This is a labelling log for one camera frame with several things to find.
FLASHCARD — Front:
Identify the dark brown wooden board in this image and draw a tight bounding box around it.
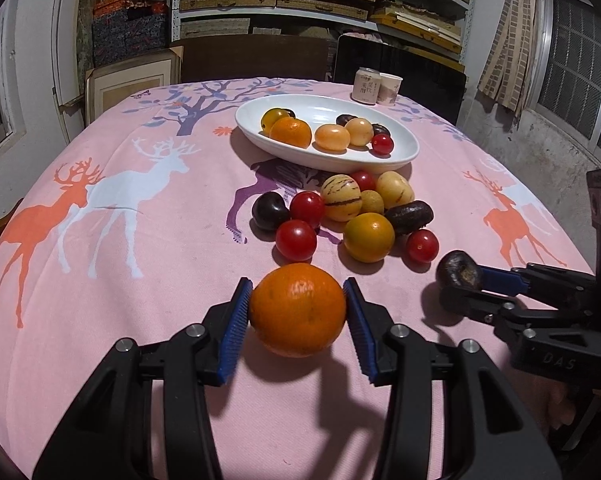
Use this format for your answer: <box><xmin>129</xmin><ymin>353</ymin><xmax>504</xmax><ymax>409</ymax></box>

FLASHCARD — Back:
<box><xmin>170</xmin><ymin>35</ymin><xmax>331</xmax><ymax>83</ymax></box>

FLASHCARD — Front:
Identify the yellow-orange tomato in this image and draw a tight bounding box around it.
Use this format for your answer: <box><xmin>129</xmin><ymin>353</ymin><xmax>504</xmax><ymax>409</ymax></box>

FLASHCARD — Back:
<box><xmin>343</xmin><ymin>212</ymin><xmax>396</xmax><ymax>263</ymax></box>
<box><xmin>260</xmin><ymin>108</ymin><xmax>290</xmax><ymax>132</ymax></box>

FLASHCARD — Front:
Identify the beige drink can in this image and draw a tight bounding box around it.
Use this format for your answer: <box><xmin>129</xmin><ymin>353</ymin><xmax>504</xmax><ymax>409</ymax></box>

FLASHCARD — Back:
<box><xmin>351</xmin><ymin>67</ymin><xmax>381</xmax><ymax>104</ymax></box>

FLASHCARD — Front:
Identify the white narrow door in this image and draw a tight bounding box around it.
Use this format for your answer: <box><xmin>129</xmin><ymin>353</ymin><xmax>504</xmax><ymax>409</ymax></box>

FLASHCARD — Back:
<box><xmin>50</xmin><ymin>0</ymin><xmax>88</xmax><ymax>143</ymax></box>

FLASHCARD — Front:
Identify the yellow flat box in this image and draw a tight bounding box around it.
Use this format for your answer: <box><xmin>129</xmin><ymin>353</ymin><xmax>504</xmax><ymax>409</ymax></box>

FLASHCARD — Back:
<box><xmin>371</xmin><ymin>2</ymin><xmax>464</xmax><ymax>56</ymax></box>

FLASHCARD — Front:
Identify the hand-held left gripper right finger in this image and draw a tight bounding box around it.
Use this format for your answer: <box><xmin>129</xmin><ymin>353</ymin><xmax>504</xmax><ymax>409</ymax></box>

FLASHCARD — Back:
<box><xmin>343</xmin><ymin>276</ymin><xmax>551</xmax><ymax>480</ymax></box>

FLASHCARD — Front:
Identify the blue patterned box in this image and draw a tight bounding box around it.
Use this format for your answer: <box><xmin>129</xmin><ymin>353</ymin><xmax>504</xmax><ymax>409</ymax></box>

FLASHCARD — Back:
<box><xmin>93</xmin><ymin>15</ymin><xmax>128</xmax><ymax>66</ymax></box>
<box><xmin>125</xmin><ymin>12</ymin><xmax>170</xmax><ymax>53</ymax></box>

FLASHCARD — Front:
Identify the white oval plate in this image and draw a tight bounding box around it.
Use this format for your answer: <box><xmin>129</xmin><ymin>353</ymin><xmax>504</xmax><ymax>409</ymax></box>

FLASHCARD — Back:
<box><xmin>234</xmin><ymin>94</ymin><xmax>420</xmax><ymax>175</ymax></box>

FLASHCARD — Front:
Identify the striped pepino melon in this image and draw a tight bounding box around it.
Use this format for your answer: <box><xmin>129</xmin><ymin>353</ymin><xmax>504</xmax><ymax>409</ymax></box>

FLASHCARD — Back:
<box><xmin>321</xmin><ymin>174</ymin><xmax>364</xmax><ymax>222</ymax></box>

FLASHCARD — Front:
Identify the hanging wooden slat curtain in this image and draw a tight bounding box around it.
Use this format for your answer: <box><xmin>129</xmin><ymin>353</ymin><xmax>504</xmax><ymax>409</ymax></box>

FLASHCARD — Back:
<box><xmin>475</xmin><ymin>0</ymin><xmax>546</xmax><ymax>121</ymax></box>

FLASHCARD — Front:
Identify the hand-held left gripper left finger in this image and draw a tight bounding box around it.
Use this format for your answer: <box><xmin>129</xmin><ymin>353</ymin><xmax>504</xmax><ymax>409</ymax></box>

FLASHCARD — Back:
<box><xmin>33</xmin><ymin>276</ymin><xmax>254</xmax><ymax>480</ymax></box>

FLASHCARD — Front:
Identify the person's right hand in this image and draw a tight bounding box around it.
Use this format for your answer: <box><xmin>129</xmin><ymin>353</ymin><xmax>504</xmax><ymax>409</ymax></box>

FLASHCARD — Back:
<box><xmin>531</xmin><ymin>374</ymin><xmax>581</xmax><ymax>431</ymax></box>

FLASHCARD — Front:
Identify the orange-red patterned box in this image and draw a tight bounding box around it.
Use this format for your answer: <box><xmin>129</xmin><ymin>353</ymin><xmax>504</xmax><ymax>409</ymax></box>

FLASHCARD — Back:
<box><xmin>93</xmin><ymin>0</ymin><xmax>168</xmax><ymax>18</ymax></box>

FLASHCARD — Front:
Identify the barred window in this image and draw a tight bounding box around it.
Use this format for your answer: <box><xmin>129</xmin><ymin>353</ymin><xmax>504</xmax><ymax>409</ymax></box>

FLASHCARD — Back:
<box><xmin>528</xmin><ymin>0</ymin><xmax>601</xmax><ymax>161</ymax></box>

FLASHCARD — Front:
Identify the beige paper cup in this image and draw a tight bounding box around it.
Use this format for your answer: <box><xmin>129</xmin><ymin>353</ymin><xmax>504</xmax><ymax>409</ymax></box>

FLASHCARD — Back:
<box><xmin>377</xmin><ymin>72</ymin><xmax>404</xmax><ymax>106</ymax></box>

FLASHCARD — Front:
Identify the grey-green stone slab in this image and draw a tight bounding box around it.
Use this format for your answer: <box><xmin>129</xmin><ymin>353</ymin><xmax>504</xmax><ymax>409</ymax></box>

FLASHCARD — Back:
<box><xmin>76</xmin><ymin>0</ymin><xmax>97</xmax><ymax>71</ymax></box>

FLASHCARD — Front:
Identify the mandarin orange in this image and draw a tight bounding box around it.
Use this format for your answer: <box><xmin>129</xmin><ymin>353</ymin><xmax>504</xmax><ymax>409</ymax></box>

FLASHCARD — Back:
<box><xmin>269</xmin><ymin>116</ymin><xmax>313</xmax><ymax>149</ymax></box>
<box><xmin>249</xmin><ymin>262</ymin><xmax>348</xmax><ymax>358</ymax></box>

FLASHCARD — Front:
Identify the black panel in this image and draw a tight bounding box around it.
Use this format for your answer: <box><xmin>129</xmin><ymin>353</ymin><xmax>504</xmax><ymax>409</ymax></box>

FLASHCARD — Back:
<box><xmin>333</xmin><ymin>35</ymin><xmax>469</xmax><ymax>126</ymax></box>

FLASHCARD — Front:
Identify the small yellow loquat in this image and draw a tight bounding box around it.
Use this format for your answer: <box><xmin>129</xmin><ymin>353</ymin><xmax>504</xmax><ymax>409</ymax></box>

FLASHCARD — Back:
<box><xmin>359</xmin><ymin>189</ymin><xmax>385</xmax><ymax>215</ymax></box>

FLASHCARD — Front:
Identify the pink deer-print tablecloth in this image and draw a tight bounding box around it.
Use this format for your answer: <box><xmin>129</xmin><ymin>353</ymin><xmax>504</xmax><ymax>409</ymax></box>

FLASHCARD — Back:
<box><xmin>0</xmin><ymin>76</ymin><xmax>599</xmax><ymax>480</ymax></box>

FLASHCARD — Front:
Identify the wooden framed picture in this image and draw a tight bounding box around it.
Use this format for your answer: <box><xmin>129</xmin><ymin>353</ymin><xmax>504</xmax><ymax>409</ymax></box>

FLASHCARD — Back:
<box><xmin>84</xmin><ymin>46</ymin><xmax>185</xmax><ymax>128</ymax></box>

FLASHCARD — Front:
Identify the dark avocado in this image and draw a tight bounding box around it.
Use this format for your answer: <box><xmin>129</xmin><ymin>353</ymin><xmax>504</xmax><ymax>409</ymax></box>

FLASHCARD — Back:
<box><xmin>384</xmin><ymin>200</ymin><xmax>435</xmax><ymax>236</ymax></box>

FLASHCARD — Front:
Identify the white metal shelf rack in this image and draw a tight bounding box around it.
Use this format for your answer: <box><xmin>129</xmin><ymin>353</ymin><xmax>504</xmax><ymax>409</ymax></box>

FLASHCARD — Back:
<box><xmin>169</xmin><ymin>0</ymin><xmax>476</xmax><ymax>61</ymax></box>

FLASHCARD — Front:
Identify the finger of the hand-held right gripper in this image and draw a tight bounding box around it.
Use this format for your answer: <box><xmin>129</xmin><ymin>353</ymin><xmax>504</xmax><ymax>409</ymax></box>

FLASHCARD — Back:
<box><xmin>481</xmin><ymin>261</ymin><xmax>596</xmax><ymax>312</ymax></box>
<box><xmin>439</xmin><ymin>285</ymin><xmax>596</xmax><ymax>347</ymax></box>

